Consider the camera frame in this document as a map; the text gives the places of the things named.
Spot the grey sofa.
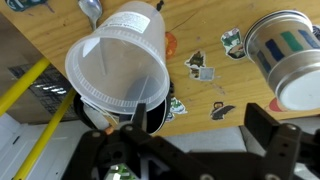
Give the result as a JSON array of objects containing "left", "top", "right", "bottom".
[{"left": 0, "top": 113, "right": 320, "bottom": 180}]

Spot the brown figure sticker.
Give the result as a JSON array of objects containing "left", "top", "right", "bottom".
[{"left": 184, "top": 50, "right": 216, "bottom": 82}]

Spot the translucent plastic cup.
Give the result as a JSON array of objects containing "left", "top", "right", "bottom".
[{"left": 64, "top": 0, "right": 171, "bottom": 115}]

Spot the green white character sticker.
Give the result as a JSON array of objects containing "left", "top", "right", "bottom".
[{"left": 220, "top": 27, "right": 248, "bottom": 61}]

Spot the orange sticker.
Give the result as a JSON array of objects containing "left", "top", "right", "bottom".
[{"left": 165, "top": 31, "right": 178, "bottom": 61}]

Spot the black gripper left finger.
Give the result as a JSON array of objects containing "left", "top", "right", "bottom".
[{"left": 63, "top": 102, "right": 148, "bottom": 180}]

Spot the metal spoon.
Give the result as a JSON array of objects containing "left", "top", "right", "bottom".
[{"left": 78, "top": 0, "right": 104, "bottom": 31}]

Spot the wooden table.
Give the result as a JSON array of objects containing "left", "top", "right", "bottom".
[{"left": 0, "top": 0, "right": 320, "bottom": 138}]

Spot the green white tree sticker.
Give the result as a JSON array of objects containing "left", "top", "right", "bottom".
[{"left": 166, "top": 96, "right": 188, "bottom": 123}]

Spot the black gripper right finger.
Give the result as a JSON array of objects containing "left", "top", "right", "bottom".
[{"left": 244, "top": 102, "right": 303, "bottom": 180}]

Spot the red round sticker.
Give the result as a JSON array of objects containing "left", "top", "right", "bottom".
[{"left": 268, "top": 97, "right": 288, "bottom": 113}]

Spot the yellow post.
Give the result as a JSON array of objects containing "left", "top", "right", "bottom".
[
  {"left": 13, "top": 88, "right": 78, "bottom": 180},
  {"left": 0, "top": 57, "right": 51, "bottom": 116}
]

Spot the black figure sticker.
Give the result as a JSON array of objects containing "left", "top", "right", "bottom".
[{"left": 209, "top": 101, "right": 236, "bottom": 121}]

